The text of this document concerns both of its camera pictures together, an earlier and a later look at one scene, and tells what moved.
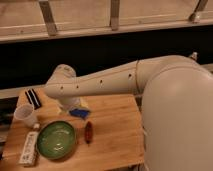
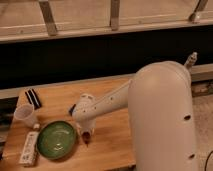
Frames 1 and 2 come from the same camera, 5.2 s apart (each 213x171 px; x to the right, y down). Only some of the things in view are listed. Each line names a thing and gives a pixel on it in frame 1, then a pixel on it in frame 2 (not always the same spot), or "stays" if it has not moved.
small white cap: (36, 126) stays
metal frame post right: (198, 9) stays
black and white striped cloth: (33, 98) stays
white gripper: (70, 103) -> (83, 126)
